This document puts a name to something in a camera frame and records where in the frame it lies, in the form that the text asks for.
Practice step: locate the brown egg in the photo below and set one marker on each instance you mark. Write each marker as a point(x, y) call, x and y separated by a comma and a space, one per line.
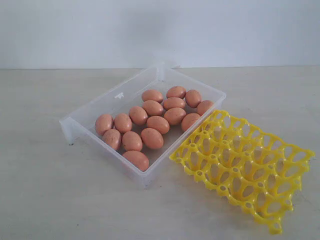
point(174, 115)
point(176, 91)
point(113, 138)
point(153, 108)
point(131, 141)
point(158, 123)
point(104, 123)
point(152, 94)
point(152, 138)
point(173, 102)
point(193, 98)
point(138, 115)
point(123, 123)
point(204, 106)
point(138, 159)
point(189, 120)

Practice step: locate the yellow plastic egg tray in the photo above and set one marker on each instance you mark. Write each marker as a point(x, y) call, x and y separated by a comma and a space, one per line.
point(252, 169)

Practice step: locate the clear plastic bin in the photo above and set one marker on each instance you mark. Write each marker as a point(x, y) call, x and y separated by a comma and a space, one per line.
point(81, 122)

